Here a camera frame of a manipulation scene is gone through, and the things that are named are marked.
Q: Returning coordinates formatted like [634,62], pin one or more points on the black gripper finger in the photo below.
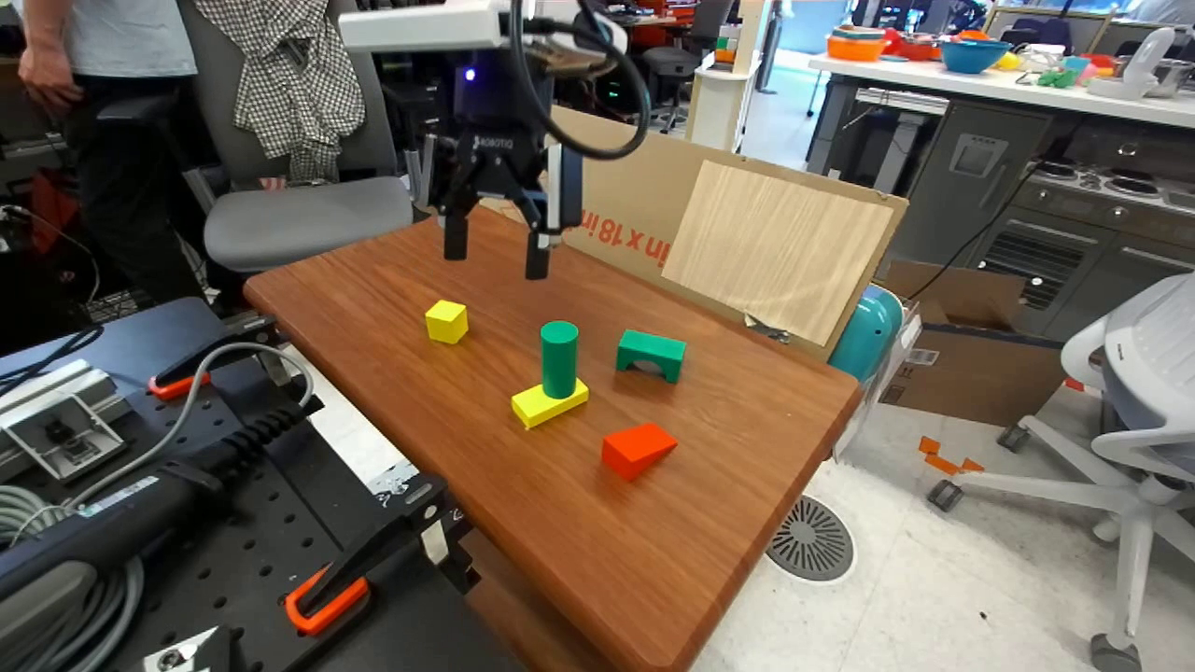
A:
[456,230]
[539,249]

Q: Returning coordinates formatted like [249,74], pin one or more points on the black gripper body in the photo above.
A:
[497,153]

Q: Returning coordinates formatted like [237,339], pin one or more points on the yellow wooden cube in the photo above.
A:
[446,322]

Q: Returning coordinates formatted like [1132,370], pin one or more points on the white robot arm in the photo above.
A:
[422,24]

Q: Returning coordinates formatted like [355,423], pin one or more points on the green cylindrical block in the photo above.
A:
[563,359]

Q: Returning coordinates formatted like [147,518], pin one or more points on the green arch block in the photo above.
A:
[653,350]

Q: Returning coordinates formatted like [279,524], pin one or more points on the yellow flat rectangular block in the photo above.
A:
[537,407]

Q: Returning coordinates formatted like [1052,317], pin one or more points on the red wedge block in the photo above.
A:
[634,448]

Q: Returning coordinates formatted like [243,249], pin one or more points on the person's bare hand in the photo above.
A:
[51,77]

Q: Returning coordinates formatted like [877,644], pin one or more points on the grey office chair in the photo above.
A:
[299,219]

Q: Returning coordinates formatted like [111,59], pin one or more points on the patterned grey cloth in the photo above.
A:
[293,87]

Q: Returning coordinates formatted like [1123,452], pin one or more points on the light wooden board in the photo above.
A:
[770,249]

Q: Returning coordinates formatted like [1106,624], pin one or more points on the black corrugated conduit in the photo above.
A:
[249,436]

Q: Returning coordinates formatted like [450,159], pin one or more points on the small black orange bar clamp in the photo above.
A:
[173,387]

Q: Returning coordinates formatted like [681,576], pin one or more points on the dark blue panel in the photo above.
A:
[135,339]

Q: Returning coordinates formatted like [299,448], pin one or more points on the teal plastic bin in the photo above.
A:
[863,334]

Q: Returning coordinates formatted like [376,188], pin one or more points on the person in white shirt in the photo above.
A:
[124,151]

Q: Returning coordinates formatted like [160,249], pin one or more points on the orange bowl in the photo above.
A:
[857,47]

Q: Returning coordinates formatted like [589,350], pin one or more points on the round metal floor drain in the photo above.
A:
[812,539]

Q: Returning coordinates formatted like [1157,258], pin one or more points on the large black orange bar clamp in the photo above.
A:
[328,610]

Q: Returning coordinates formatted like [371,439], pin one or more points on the silver metal box device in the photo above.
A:
[59,431]

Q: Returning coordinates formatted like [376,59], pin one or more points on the cardboard box on floor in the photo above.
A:
[974,376]

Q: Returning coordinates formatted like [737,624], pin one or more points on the blue bowl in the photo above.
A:
[974,54]

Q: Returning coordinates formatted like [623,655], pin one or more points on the white desk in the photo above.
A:
[996,87]

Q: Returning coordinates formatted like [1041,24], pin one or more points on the grey metal cabinet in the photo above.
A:
[1086,235]

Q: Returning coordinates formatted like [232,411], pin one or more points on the white office chair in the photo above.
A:
[1151,359]

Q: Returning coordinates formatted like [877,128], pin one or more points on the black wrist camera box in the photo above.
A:
[480,87]

